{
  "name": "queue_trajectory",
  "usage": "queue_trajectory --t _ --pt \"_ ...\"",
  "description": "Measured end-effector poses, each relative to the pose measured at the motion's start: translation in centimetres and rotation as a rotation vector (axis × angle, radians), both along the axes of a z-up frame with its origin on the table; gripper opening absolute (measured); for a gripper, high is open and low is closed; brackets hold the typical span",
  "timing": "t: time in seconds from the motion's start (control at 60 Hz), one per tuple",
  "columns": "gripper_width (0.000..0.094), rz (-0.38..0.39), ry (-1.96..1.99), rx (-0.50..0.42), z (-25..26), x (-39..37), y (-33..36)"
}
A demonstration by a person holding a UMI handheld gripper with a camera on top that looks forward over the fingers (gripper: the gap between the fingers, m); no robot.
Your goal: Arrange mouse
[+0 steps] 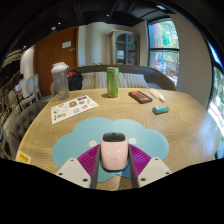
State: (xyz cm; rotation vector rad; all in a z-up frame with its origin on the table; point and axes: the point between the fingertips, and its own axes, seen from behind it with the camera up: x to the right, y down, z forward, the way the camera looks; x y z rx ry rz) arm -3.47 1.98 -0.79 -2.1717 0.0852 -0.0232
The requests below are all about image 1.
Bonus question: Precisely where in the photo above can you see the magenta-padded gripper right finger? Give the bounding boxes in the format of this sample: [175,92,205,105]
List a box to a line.
[127,143,173,189]

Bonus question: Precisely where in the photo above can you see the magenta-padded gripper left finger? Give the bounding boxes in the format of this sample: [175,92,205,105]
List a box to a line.
[55,143,102,190]

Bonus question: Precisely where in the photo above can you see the pink and black computer mouse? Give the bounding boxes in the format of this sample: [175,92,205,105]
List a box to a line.
[100,131,129,172]

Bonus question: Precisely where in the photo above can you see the blue cloud-shaped mouse pad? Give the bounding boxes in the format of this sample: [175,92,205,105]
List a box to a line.
[52,116,170,184]

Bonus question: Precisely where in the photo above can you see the yellow card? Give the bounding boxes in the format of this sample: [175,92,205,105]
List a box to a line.
[15,150,32,165]

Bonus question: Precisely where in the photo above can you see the teal small packet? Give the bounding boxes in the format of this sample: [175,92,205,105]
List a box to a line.
[152,105,170,116]

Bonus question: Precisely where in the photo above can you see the white sticker sheet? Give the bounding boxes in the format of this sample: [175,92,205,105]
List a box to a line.
[50,94,100,125]

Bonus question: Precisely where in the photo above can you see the grey tufted chair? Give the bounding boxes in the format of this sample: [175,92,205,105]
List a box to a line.
[8,102,48,158]

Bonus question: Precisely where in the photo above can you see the black and red small box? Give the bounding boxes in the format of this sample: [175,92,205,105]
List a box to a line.
[128,90,154,105]

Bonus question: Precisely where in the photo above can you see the white tube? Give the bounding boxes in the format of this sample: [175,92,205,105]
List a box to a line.
[148,88,166,103]

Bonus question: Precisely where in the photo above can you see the clear shaker bottle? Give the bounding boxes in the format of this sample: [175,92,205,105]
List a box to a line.
[50,61,70,101]

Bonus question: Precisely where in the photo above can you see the black backpack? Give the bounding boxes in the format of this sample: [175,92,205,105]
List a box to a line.
[66,69,84,92]

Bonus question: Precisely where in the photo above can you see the brown curved sofa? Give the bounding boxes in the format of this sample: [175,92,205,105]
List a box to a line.
[68,64,177,92]

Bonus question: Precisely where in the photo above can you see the striped cushion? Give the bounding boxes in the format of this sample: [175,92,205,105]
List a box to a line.
[118,72,149,89]
[81,71,109,90]

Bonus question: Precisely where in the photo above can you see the group of white chairs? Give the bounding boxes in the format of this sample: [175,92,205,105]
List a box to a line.
[19,74,42,105]

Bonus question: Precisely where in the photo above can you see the green drink can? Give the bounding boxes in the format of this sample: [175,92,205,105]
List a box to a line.
[106,66,120,99]

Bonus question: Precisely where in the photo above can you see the person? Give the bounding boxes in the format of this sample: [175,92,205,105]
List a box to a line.
[14,73,28,92]

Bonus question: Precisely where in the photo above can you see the wooden door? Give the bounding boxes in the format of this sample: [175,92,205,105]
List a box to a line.
[33,26,80,98]

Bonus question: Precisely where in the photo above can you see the arched glass-door cabinet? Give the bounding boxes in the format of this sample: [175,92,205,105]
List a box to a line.
[109,29,140,66]

